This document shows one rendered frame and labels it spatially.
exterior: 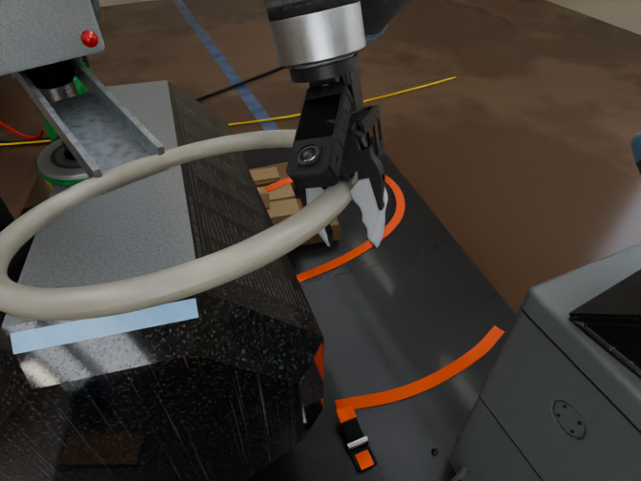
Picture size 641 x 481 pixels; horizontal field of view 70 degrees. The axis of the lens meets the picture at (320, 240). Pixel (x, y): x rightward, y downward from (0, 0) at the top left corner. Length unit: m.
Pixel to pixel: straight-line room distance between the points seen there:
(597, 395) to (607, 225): 1.83
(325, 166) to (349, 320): 1.53
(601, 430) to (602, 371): 0.13
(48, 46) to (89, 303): 0.75
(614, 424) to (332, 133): 0.76
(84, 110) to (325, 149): 0.75
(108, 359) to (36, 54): 0.61
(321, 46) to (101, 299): 0.30
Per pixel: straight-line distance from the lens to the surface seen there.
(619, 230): 2.76
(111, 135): 0.99
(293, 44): 0.46
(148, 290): 0.42
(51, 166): 1.30
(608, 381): 0.97
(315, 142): 0.44
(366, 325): 1.90
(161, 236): 1.06
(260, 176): 2.50
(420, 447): 1.68
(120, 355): 0.96
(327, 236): 0.55
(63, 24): 1.12
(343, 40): 0.46
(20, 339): 1.00
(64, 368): 0.99
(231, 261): 0.42
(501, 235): 2.46
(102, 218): 1.16
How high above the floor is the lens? 1.54
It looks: 43 degrees down
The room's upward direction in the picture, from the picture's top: straight up
